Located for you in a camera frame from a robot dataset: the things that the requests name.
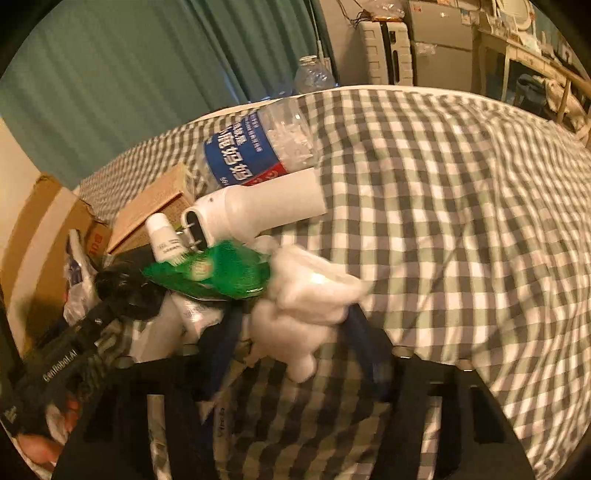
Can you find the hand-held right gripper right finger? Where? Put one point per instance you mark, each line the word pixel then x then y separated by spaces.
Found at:
pixel 369 346

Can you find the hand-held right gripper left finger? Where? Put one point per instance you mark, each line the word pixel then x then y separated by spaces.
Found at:
pixel 224 350

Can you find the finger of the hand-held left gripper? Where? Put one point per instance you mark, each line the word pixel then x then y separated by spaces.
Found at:
pixel 129 288

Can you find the green snack packet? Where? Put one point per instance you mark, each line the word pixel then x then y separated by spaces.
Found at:
pixel 217 272

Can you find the white tissue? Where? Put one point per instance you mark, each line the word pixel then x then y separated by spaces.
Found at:
pixel 300 295

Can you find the large cardboard box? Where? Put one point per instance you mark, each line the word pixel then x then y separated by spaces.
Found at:
pixel 41 258

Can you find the white paper packet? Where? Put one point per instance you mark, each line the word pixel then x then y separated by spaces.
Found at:
pixel 184 318

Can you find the white blue printed plastic bag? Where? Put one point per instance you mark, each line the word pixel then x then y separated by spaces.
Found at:
pixel 78 277

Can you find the small white tube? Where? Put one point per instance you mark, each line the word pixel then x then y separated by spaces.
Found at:
pixel 161 237

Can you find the small brown cardboard box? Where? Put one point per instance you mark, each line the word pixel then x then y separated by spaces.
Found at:
pixel 143 207

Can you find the green checkered blanket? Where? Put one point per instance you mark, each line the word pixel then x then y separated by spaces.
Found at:
pixel 438 230

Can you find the white paper cup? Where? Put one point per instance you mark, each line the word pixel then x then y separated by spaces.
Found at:
pixel 268 198

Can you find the blue label plastic water bottle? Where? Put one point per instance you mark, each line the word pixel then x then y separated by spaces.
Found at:
pixel 240 152

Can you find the wide green curtain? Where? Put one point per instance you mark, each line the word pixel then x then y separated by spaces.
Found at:
pixel 138 69

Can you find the large clear water jug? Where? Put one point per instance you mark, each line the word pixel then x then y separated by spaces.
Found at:
pixel 315 74

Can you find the white suitcase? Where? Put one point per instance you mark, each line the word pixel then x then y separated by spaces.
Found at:
pixel 385 50

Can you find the grey mini fridge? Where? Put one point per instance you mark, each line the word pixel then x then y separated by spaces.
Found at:
pixel 441 50

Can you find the white cloth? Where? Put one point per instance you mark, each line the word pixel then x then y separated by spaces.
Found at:
pixel 570 104

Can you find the cream wooden desk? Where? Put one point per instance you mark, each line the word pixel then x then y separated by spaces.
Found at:
pixel 521 50

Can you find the oval white mirror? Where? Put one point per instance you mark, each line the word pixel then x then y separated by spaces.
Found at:
pixel 512 11

